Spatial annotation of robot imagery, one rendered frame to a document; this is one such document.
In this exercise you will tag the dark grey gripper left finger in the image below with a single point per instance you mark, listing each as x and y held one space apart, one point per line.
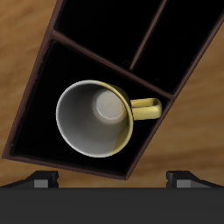
43 178

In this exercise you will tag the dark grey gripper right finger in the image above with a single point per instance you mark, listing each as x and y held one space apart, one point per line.
182 179

